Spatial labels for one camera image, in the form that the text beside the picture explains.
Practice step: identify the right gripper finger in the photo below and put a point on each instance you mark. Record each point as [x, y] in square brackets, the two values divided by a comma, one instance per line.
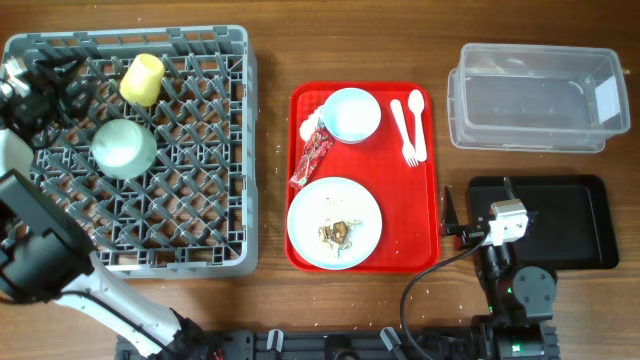
[509, 190]
[449, 224]

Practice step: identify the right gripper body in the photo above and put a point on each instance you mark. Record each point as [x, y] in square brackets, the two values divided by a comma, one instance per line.
[470, 235]

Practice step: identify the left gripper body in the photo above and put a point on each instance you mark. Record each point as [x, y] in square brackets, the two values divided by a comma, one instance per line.
[42, 103]

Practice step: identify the yellow plastic cup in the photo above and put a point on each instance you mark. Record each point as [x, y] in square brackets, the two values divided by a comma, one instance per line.
[142, 82]

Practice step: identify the white plastic fork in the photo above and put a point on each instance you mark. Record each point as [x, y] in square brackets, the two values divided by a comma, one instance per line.
[408, 150]

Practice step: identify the mint green bowl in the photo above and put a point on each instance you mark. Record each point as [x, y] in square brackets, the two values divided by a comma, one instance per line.
[123, 149]

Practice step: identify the white plastic spoon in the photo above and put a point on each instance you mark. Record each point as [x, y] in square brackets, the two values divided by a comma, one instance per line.
[416, 104]

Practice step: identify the light blue small bowl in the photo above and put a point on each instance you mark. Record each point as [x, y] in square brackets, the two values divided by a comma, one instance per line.
[351, 115]

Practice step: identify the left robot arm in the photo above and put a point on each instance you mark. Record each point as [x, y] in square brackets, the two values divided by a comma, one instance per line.
[46, 256]

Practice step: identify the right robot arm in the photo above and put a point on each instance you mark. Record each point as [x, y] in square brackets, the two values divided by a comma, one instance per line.
[520, 298]

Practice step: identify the grey dishwasher rack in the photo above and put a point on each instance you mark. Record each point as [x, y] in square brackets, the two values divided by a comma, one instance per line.
[193, 212]

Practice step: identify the black plastic tray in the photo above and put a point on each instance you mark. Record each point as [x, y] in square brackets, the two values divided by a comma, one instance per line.
[571, 227]

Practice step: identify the clear plastic bin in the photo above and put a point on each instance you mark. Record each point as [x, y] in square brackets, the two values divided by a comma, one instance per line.
[536, 98]

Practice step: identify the red plastic tray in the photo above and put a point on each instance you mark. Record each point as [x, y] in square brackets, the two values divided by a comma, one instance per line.
[408, 197]

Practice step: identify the food scraps on plate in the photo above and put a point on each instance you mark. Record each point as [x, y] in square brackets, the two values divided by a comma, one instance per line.
[336, 235]

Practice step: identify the light blue dinner plate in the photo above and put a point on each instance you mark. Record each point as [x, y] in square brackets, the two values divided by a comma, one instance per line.
[338, 199]

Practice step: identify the red snack wrapper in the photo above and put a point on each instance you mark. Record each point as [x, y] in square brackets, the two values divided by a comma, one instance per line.
[315, 149]

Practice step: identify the crumpled white napkin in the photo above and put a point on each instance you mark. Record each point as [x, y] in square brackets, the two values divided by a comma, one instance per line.
[309, 126]

